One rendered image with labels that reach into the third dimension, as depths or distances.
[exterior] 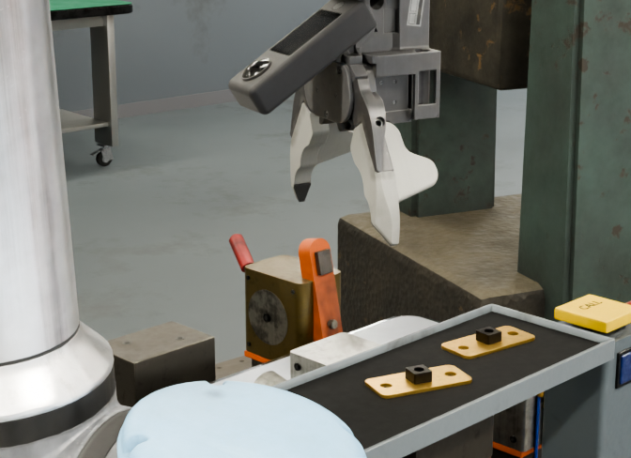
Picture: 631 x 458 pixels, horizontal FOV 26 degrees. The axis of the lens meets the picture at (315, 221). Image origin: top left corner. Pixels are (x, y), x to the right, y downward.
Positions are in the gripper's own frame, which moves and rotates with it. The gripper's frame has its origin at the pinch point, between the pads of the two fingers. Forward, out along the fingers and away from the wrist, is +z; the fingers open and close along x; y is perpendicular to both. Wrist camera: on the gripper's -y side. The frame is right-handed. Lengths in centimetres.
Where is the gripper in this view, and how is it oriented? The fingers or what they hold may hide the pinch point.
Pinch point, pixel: (336, 225)
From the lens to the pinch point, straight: 107.9
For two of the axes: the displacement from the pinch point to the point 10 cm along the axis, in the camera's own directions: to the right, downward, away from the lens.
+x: -4.7, -2.4, 8.5
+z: 0.0, 9.6, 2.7
